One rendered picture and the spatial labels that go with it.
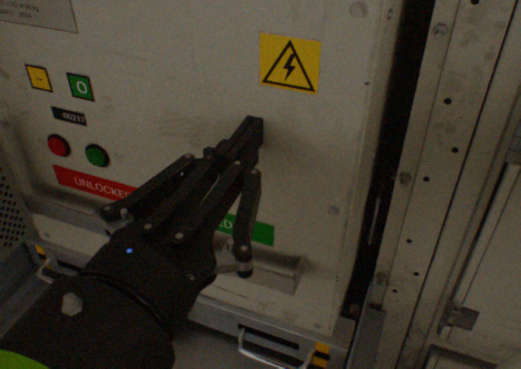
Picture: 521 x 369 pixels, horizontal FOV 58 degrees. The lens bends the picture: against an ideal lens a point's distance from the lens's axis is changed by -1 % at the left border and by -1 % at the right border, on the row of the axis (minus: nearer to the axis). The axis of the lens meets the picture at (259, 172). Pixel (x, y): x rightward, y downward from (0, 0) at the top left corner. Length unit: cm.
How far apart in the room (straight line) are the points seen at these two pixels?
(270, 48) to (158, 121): 17
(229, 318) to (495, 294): 36
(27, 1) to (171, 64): 17
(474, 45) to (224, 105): 26
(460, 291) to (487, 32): 36
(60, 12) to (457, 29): 40
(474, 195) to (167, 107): 38
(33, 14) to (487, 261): 61
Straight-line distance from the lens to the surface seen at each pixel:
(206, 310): 72
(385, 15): 41
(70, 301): 28
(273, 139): 48
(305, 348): 69
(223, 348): 76
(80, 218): 66
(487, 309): 74
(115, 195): 66
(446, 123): 58
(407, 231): 68
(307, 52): 42
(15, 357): 28
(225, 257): 34
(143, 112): 54
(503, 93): 56
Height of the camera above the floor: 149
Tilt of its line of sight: 38 degrees down
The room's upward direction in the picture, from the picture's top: straight up
